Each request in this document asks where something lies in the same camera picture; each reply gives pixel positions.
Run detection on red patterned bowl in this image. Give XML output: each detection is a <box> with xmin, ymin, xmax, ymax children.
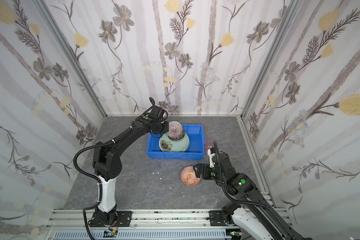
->
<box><xmin>167</xmin><ymin>121</ymin><xmax>185</xmax><ymax>141</ymax></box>

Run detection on light green ceramic plate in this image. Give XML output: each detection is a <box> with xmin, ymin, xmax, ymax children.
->
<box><xmin>159</xmin><ymin>134</ymin><xmax>190</xmax><ymax>153</ymax></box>

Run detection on pink transparent plastic cup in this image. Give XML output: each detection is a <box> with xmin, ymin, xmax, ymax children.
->
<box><xmin>205</xmin><ymin>138</ymin><xmax>216</xmax><ymax>153</ymax></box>

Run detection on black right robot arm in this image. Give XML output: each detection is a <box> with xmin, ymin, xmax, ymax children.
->
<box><xmin>193</xmin><ymin>152</ymin><xmax>305</xmax><ymax>240</ymax></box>

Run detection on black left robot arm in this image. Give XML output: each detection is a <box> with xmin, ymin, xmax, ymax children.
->
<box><xmin>89</xmin><ymin>105</ymin><xmax>169</xmax><ymax>227</ymax></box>

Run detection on blue plastic bin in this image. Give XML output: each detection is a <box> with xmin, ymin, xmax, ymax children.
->
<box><xmin>146</xmin><ymin>124</ymin><xmax>206</xmax><ymax>160</ymax></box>

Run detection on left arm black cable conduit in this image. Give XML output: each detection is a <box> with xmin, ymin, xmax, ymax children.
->
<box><xmin>73</xmin><ymin>140</ymin><xmax>118</xmax><ymax>240</ymax></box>

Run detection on aluminium corner frame post left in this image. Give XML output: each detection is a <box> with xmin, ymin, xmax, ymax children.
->
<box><xmin>33</xmin><ymin>0</ymin><xmax>108</xmax><ymax>118</ymax></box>

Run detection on aluminium corner frame post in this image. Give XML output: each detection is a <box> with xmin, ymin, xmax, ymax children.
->
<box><xmin>240</xmin><ymin>0</ymin><xmax>303</xmax><ymax>119</ymax></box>
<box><xmin>33</xmin><ymin>0</ymin><xmax>108</xmax><ymax>118</ymax></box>

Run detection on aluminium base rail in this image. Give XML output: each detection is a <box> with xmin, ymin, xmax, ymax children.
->
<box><xmin>46</xmin><ymin>208</ymin><xmax>293</xmax><ymax>230</ymax></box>

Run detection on aluminium corner frame post right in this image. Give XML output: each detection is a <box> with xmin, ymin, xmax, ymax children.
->
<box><xmin>240</xmin><ymin>0</ymin><xmax>303</xmax><ymax>119</ymax></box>

